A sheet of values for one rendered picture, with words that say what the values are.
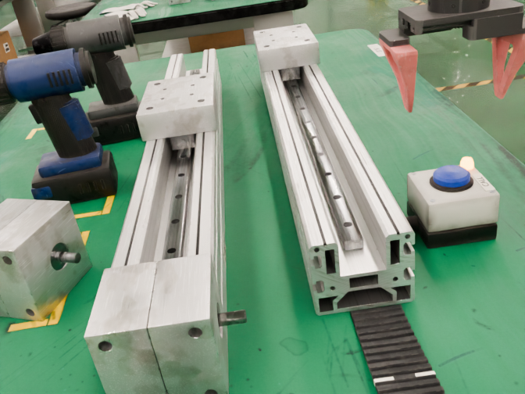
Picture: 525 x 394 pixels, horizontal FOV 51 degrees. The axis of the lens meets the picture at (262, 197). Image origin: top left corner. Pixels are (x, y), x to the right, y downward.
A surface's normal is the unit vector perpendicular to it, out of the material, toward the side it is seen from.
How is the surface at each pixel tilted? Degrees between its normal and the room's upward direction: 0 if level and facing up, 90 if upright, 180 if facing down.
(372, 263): 0
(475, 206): 90
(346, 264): 0
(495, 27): 90
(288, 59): 90
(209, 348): 90
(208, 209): 0
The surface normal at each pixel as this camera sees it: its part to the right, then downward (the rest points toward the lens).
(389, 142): -0.13, -0.86
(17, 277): -0.29, 0.51
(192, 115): 0.07, 0.48
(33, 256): 0.95, 0.04
